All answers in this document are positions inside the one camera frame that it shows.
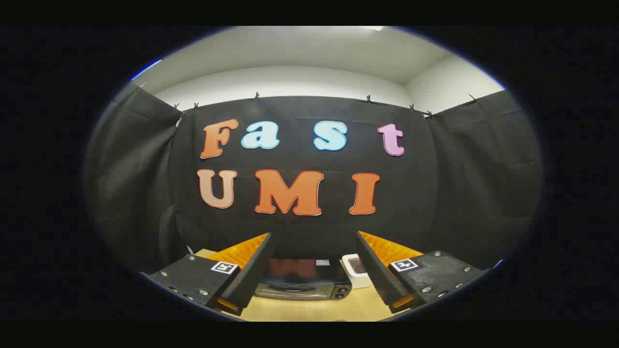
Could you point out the black toaster oven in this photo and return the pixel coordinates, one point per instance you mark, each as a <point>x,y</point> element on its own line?
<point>300,278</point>

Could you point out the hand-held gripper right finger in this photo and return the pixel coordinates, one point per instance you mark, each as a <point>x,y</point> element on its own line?
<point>379,275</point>

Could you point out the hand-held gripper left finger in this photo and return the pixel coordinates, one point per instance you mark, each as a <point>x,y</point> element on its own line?
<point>251,275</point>

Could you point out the white pop-up toaster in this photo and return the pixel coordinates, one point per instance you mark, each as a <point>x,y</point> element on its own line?
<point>355,279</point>

